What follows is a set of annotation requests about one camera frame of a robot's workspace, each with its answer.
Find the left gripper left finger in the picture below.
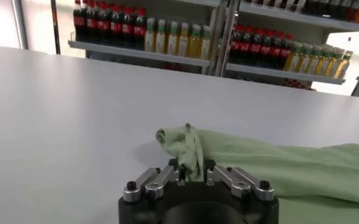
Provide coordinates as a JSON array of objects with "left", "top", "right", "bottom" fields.
[{"left": 123, "top": 157, "right": 187, "bottom": 203}]

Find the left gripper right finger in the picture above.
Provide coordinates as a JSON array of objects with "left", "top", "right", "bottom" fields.
[{"left": 203, "top": 158, "right": 275, "bottom": 203}]

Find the light green polo shirt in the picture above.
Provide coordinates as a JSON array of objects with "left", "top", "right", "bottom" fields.
[{"left": 155, "top": 123, "right": 359, "bottom": 224}]

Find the red cap cola bottle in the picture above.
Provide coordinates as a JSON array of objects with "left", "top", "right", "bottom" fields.
[
  {"left": 121, "top": 5, "right": 135, "bottom": 49},
  {"left": 249, "top": 27, "right": 261, "bottom": 66},
  {"left": 279, "top": 32, "right": 293, "bottom": 71},
  {"left": 260, "top": 29, "right": 272, "bottom": 68},
  {"left": 133, "top": 7, "right": 148, "bottom": 51},
  {"left": 230, "top": 26, "right": 241, "bottom": 64},
  {"left": 269, "top": 30, "right": 282, "bottom": 69},
  {"left": 85, "top": 0, "right": 99, "bottom": 44},
  {"left": 110, "top": 3, "right": 123, "bottom": 47},
  {"left": 240, "top": 26, "right": 251, "bottom": 65},
  {"left": 98, "top": 1, "right": 111, "bottom": 46},
  {"left": 73, "top": 0, "right": 87, "bottom": 43}
]

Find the yellow juice green cap bottle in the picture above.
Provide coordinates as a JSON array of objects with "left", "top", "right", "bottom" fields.
[
  {"left": 334, "top": 50, "right": 354, "bottom": 79},
  {"left": 178, "top": 21, "right": 190, "bottom": 58},
  {"left": 307, "top": 44, "right": 320, "bottom": 75},
  {"left": 318, "top": 45, "right": 329, "bottom": 76},
  {"left": 325, "top": 47, "right": 339, "bottom": 77},
  {"left": 166, "top": 20, "right": 179, "bottom": 56},
  {"left": 188, "top": 23, "right": 202, "bottom": 59},
  {"left": 201, "top": 25, "right": 212, "bottom": 61},
  {"left": 155, "top": 18, "right": 168, "bottom": 55},
  {"left": 297, "top": 43, "right": 310, "bottom": 74},
  {"left": 284, "top": 41, "right": 299, "bottom": 72},
  {"left": 144, "top": 17, "right": 157, "bottom": 53}
]

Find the black slanted metal pole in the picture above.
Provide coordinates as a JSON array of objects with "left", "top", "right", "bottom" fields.
[{"left": 50, "top": 0, "right": 62, "bottom": 55}]

